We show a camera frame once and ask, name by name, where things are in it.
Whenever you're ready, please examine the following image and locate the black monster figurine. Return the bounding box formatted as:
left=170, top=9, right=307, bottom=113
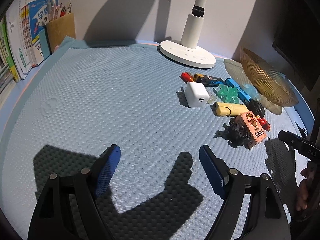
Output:
left=221, top=118, right=251, bottom=148

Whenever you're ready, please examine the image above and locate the pink card box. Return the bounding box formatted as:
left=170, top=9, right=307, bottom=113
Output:
left=235, top=111, right=267, bottom=149

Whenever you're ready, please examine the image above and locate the red small figurine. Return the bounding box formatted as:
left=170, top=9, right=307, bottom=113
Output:
left=257, top=115, right=271, bottom=131

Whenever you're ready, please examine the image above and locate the yellow highlighter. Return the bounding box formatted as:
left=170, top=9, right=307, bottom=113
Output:
left=213, top=102, right=248, bottom=116

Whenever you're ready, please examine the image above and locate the green crystal toy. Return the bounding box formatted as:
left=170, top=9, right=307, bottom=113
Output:
left=216, top=85, right=240, bottom=104

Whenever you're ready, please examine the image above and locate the white cube charger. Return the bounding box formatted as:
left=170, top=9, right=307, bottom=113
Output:
left=184, top=82, right=209, bottom=108

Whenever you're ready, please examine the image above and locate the black blue lighter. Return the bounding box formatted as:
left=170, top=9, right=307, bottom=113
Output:
left=194, top=73, right=225, bottom=87

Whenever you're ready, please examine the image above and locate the red lighter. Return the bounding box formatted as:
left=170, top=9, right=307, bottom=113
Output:
left=181, top=72, right=194, bottom=83

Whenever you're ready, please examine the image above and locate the person right hand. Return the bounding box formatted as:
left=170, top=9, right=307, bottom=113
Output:
left=296, top=168, right=315, bottom=211

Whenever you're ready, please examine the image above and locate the blue textured foam mat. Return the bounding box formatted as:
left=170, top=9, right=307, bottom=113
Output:
left=1, top=39, right=307, bottom=239

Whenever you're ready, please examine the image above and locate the black toy wheel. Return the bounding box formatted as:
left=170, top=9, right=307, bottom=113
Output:
left=247, top=99, right=265, bottom=118

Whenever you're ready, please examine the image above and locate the amber ribbed glass bowl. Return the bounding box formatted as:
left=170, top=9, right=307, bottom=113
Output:
left=240, top=48, right=299, bottom=107

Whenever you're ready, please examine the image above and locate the black monitor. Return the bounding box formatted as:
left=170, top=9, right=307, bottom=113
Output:
left=272, top=0, right=319, bottom=90

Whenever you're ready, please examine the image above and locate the white desk lamp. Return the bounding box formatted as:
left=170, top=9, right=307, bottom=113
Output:
left=159, top=0, right=216, bottom=69

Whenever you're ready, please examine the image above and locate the wooden pen holder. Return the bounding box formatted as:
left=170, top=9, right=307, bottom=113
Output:
left=46, top=13, right=76, bottom=53

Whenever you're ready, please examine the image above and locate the green book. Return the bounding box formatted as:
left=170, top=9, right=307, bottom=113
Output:
left=1, top=18, right=21, bottom=82

